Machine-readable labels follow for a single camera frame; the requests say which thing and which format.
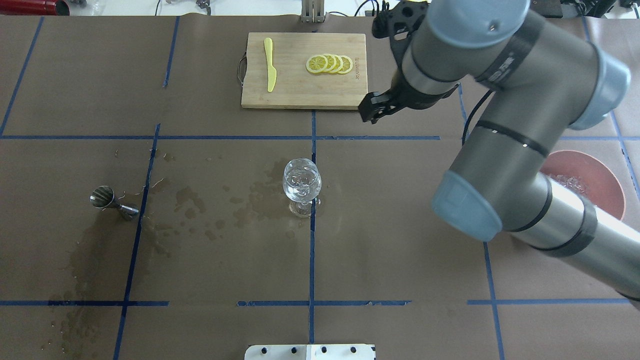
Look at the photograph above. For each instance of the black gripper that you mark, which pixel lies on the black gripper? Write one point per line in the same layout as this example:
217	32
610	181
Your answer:
418	97

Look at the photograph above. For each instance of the steel jigger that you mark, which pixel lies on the steel jigger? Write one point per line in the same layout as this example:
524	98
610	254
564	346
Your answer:
103	197

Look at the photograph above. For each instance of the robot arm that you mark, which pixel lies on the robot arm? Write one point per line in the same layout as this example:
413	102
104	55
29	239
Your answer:
543	80

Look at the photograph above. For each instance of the clear wine glass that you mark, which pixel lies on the clear wine glass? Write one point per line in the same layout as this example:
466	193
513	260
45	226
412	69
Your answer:
302	183

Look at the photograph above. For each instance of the clear ice cubes pile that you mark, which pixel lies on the clear ice cubes pile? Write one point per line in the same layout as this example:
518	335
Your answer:
574	183

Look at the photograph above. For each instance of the lemon slice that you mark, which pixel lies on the lemon slice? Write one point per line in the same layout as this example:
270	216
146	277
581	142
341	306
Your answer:
328	64
347	65
317	64
336	64

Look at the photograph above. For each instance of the bamboo cutting board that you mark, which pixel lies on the bamboo cutting board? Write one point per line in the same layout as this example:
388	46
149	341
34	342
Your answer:
296	88

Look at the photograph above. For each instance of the yellow plastic knife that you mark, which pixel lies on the yellow plastic knife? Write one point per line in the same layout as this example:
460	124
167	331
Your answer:
268	46

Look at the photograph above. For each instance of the pink bowl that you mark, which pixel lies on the pink bowl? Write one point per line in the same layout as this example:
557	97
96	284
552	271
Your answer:
603	187

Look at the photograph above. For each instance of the red cylinder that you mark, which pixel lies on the red cylinder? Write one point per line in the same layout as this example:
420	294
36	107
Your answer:
34	8

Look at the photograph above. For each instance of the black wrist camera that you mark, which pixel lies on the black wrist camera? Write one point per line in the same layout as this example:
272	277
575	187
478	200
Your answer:
398	24

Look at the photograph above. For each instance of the aluminium frame post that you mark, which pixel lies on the aluminium frame post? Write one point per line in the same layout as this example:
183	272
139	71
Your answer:
313	11

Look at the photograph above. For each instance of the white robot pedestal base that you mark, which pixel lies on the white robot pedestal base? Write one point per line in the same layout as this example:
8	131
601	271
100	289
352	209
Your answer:
338	351

